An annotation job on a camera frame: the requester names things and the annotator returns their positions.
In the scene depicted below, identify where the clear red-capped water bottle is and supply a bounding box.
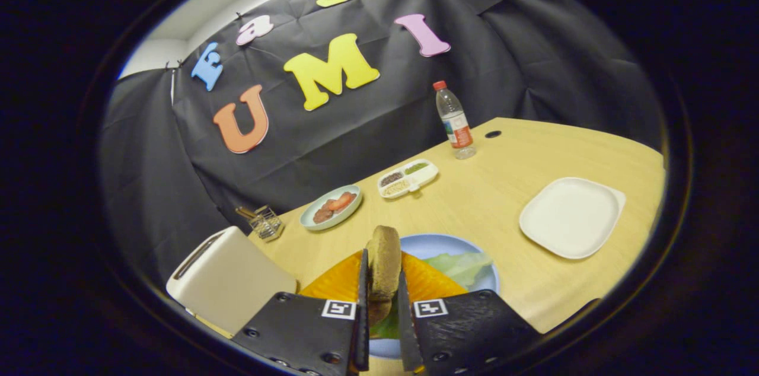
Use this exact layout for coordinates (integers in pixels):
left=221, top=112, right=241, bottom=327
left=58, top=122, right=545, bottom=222
left=432, top=80, right=477, bottom=160

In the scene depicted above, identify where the white toaster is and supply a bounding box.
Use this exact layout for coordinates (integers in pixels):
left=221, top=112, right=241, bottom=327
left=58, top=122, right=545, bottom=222
left=166, top=226, right=297, bottom=335

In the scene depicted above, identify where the white square plate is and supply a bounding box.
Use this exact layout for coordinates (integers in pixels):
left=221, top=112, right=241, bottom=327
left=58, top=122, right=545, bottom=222
left=519, top=177, right=626, bottom=260

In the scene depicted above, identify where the black backdrop cloth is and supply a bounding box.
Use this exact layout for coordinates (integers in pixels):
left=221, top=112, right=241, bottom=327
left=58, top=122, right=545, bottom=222
left=98, top=0, right=665, bottom=288

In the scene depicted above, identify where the light green round plate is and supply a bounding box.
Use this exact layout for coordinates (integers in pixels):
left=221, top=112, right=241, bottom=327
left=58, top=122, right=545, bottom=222
left=299, top=185, right=363, bottom=231

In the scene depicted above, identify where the red tomato slice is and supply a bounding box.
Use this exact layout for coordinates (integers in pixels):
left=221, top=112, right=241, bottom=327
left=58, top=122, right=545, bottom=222
left=328, top=191, right=358, bottom=212

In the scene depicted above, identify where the blue round plate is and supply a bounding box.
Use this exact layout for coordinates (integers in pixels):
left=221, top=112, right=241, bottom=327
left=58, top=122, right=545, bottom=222
left=368, top=234, right=500, bottom=360

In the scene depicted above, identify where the small wire utensil basket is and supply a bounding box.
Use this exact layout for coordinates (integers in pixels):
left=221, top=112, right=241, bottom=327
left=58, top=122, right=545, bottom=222
left=235, top=205, right=284, bottom=243

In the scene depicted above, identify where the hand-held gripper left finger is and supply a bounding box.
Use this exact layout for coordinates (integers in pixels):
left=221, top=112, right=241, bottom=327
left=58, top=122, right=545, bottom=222
left=231, top=248, right=371, bottom=376

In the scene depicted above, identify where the green lettuce leaf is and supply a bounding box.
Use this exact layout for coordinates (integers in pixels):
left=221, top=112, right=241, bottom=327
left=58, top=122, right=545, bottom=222
left=371, top=251, right=494, bottom=340

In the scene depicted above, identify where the brown bread slice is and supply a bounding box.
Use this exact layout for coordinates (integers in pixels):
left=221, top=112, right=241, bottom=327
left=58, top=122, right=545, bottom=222
left=366, top=225, right=403, bottom=326

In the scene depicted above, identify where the white divided seasoning dish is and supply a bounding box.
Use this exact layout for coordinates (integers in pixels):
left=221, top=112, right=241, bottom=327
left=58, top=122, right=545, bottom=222
left=377, top=158, right=440, bottom=199

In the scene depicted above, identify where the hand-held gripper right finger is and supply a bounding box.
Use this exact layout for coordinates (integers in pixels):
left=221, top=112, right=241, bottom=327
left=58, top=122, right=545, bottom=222
left=396, top=251, right=541, bottom=375

